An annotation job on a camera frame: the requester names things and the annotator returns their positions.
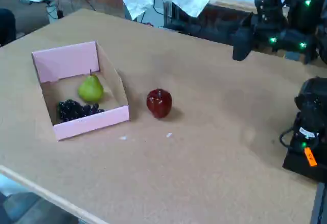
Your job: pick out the green toy pear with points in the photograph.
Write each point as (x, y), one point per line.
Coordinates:
(90, 91)

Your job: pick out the pink cardboard box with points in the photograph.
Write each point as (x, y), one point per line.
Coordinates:
(89, 127)

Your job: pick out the red toy apple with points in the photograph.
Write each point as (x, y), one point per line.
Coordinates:
(158, 105)

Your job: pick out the black toy grapes bunch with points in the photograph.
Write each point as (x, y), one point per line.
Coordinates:
(69, 110)

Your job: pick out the wooden workbench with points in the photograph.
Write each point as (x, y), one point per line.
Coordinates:
(230, 4)

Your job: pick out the orange label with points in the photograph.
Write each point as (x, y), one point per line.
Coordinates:
(310, 157)

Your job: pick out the black chair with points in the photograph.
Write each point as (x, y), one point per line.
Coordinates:
(6, 27)

